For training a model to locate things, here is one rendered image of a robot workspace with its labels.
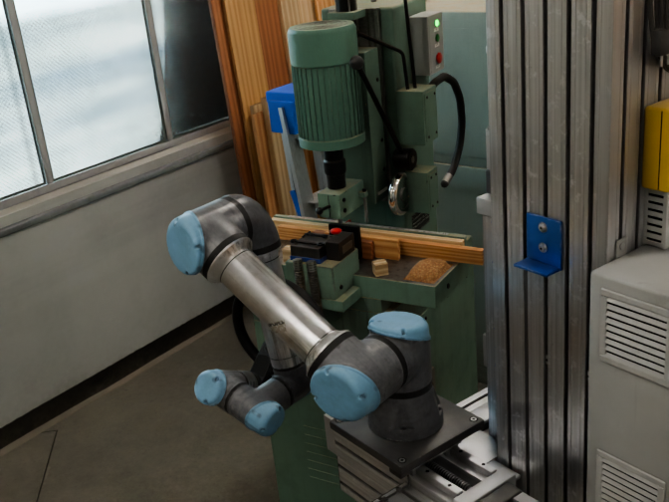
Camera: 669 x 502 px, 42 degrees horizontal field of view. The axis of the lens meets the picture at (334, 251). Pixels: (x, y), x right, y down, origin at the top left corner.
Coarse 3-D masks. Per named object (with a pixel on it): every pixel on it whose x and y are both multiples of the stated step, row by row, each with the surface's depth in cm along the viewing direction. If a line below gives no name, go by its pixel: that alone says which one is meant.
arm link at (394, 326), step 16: (384, 320) 167; (400, 320) 167; (416, 320) 167; (368, 336) 165; (384, 336) 163; (400, 336) 162; (416, 336) 164; (400, 352) 162; (416, 352) 164; (416, 368) 165; (416, 384) 167
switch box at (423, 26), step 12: (420, 12) 244; (432, 12) 241; (420, 24) 237; (432, 24) 238; (420, 36) 238; (432, 36) 239; (420, 48) 239; (432, 48) 240; (420, 60) 241; (432, 60) 240; (420, 72) 242; (432, 72) 241
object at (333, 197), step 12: (348, 180) 243; (360, 180) 242; (324, 192) 235; (336, 192) 234; (348, 192) 236; (324, 204) 236; (336, 204) 233; (348, 204) 237; (360, 204) 243; (324, 216) 237; (336, 216) 235
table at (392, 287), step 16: (288, 240) 252; (400, 256) 233; (368, 272) 225; (400, 272) 224; (448, 272) 221; (464, 272) 230; (352, 288) 225; (368, 288) 224; (384, 288) 221; (400, 288) 219; (416, 288) 216; (432, 288) 214; (448, 288) 220; (336, 304) 219; (416, 304) 218; (432, 304) 216
